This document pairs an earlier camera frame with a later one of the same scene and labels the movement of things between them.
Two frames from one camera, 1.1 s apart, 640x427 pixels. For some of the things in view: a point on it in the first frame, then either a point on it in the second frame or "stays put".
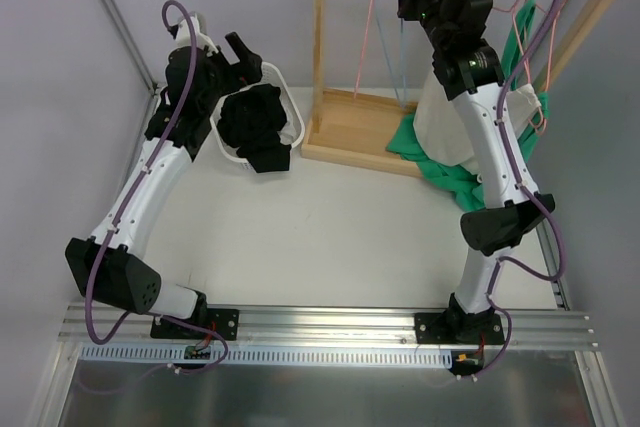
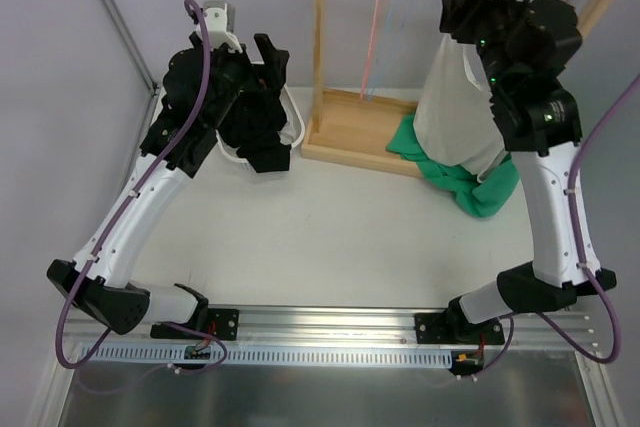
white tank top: [288, 134] stays put
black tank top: [250, 122] stays put
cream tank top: [440, 131] stays put
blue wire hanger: [391, 34] → [392, 7]
